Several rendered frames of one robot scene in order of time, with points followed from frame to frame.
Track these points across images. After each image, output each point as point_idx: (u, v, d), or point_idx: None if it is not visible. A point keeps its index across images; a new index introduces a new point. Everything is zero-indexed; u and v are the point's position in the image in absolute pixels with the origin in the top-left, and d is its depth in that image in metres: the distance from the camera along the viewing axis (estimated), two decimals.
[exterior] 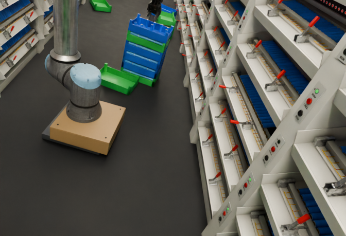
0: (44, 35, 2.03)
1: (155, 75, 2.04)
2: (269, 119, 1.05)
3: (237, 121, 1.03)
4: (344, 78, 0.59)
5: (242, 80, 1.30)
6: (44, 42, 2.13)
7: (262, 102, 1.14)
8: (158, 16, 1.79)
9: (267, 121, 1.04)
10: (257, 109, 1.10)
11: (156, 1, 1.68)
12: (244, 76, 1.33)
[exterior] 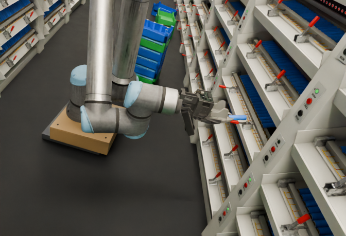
0: (44, 35, 2.03)
1: (155, 75, 2.04)
2: (269, 119, 1.05)
3: (237, 121, 1.03)
4: (344, 78, 0.59)
5: (242, 80, 1.30)
6: (44, 42, 2.13)
7: (262, 102, 1.14)
8: (216, 108, 0.92)
9: (267, 121, 1.04)
10: (257, 109, 1.10)
11: None
12: (244, 76, 1.33)
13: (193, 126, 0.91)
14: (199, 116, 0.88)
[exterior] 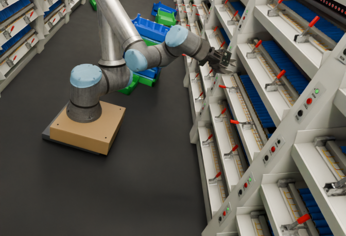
0: (44, 35, 2.03)
1: (155, 75, 2.04)
2: (269, 119, 1.05)
3: (237, 121, 1.03)
4: (344, 78, 0.59)
5: (242, 80, 1.30)
6: (44, 42, 2.13)
7: (262, 102, 1.14)
8: None
9: (267, 121, 1.04)
10: (257, 109, 1.10)
11: (214, 53, 1.07)
12: (244, 76, 1.33)
13: None
14: None
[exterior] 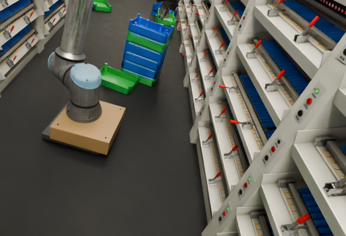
0: (44, 35, 2.03)
1: (155, 75, 2.04)
2: (269, 119, 1.05)
3: (237, 121, 1.03)
4: (344, 78, 0.59)
5: (242, 80, 1.30)
6: (44, 42, 2.13)
7: (262, 102, 1.14)
8: (160, 9, 1.80)
9: (267, 121, 1.04)
10: (257, 109, 1.10)
11: None
12: (244, 76, 1.33)
13: (160, 1, 1.70)
14: (166, 4, 1.73)
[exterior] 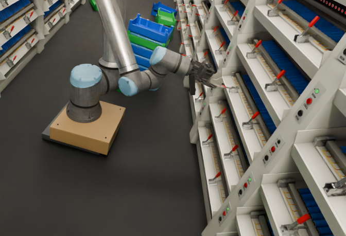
0: (44, 35, 2.03)
1: None
2: None
3: (254, 116, 1.02)
4: (344, 78, 0.59)
5: (244, 80, 1.30)
6: (44, 42, 2.13)
7: None
8: (212, 78, 1.25)
9: (272, 121, 1.04)
10: (261, 108, 1.10)
11: None
12: (247, 75, 1.33)
13: (195, 88, 1.23)
14: (201, 81, 1.20)
